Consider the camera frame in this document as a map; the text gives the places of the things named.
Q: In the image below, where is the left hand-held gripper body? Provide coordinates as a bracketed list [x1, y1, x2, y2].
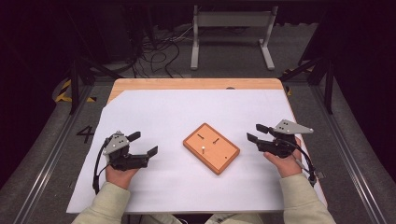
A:
[102, 130, 150, 172]

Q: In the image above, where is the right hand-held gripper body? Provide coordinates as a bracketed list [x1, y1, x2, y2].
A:
[255, 119, 315, 159]

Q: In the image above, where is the wooden board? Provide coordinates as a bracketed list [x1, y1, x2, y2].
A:
[182, 122, 241, 176]

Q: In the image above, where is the person's left hand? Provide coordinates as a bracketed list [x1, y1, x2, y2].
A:
[105, 163, 140, 190]

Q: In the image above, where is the person's right hand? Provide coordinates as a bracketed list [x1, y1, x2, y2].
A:
[263, 136, 304, 179]

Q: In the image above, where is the white paper sheet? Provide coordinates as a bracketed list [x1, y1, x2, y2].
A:
[65, 89, 328, 215]

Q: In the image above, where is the black metal stand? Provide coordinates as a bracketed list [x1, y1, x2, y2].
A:
[278, 56, 336, 116]
[68, 56, 123, 116]

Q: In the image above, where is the person's left leg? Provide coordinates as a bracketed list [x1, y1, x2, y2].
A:
[146, 214, 183, 224]

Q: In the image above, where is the person's leg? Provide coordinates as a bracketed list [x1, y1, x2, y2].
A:
[146, 214, 183, 224]
[205, 213, 265, 224]

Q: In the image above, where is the black and yellow hazard tape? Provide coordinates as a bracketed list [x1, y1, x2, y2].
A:
[54, 78, 97, 104]

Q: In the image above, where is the person's right leg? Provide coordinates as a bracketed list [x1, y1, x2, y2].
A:
[205, 213, 265, 224]

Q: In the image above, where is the grey metal stand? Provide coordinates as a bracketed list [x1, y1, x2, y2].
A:
[190, 5, 279, 71]

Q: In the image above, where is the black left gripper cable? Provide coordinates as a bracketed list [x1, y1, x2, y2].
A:
[92, 138, 111, 195]

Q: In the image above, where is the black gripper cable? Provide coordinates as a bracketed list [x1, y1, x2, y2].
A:
[92, 138, 111, 195]
[286, 143, 318, 188]

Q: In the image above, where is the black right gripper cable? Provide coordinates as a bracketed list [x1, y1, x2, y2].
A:
[286, 143, 318, 188]

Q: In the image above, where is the aluminium floor rail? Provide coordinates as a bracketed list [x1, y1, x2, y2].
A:
[12, 83, 94, 224]
[311, 84, 389, 224]

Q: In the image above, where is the bundle of black floor cables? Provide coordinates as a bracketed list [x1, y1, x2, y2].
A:
[130, 26, 194, 78]

